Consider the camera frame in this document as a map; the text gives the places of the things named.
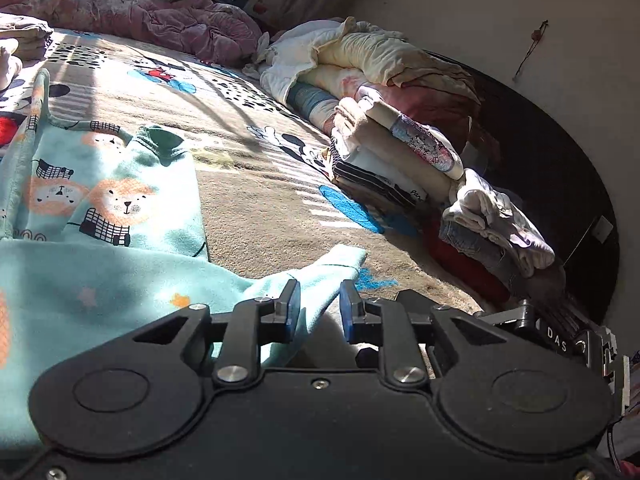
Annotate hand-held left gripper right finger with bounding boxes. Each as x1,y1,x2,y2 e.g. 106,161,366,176
340,281,507,387

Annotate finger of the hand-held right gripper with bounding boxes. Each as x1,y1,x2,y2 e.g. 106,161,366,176
396,289,437,317

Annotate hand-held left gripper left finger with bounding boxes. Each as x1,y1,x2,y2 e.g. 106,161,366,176
131,279,302,387

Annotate teal lion print pajama garment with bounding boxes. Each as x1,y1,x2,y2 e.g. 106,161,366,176
0,67,368,461

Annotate stack of folded clothes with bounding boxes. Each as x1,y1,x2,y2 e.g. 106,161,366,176
287,80,481,211

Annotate red cloth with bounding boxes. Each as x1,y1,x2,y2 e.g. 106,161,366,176
425,220,511,306

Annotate folded blue jeans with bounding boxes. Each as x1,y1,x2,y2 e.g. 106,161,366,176
439,220,531,293

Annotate folded white garment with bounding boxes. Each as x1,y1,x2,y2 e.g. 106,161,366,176
440,167,557,278

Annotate cartoon printed bed blanket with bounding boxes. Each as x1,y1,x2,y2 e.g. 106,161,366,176
0,27,501,321

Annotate dark curved headboard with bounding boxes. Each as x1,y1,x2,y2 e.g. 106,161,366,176
420,50,621,328

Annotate maroon blanket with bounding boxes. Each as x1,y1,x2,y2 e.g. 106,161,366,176
355,75,501,161

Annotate cream bedding pile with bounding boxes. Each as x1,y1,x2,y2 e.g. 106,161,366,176
242,17,481,106

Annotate purple quilt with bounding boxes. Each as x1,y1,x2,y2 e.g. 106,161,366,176
0,0,271,68

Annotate small white cloth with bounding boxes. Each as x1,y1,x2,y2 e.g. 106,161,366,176
0,45,23,91

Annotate folded grey cloth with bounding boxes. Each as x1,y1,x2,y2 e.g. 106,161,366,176
0,12,53,61

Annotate white wall socket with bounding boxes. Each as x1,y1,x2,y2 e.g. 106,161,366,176
590,215,615,242

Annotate hanging wall ornament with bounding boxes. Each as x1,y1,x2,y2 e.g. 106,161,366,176
512,19,550,83

